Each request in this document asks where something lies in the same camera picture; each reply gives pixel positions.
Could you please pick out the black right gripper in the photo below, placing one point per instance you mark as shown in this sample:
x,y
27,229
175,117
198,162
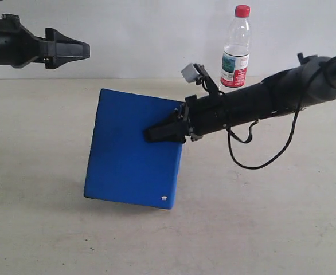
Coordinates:
x,y
176,127

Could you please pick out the blue notebook folder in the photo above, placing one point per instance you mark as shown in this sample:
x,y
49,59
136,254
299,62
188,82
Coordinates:
x,y
122,166

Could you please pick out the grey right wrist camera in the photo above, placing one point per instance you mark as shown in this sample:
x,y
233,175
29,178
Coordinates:
x,y
190,73

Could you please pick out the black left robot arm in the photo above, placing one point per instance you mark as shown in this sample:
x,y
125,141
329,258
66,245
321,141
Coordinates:
x,y
19,47

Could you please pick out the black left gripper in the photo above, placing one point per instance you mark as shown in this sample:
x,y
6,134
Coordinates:
x,y
19,47

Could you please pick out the clear plastic water bottle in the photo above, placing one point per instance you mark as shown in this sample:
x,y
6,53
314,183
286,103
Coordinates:
x,y
236,50

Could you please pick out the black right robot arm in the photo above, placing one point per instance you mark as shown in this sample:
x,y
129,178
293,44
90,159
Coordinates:
x,y
312,82

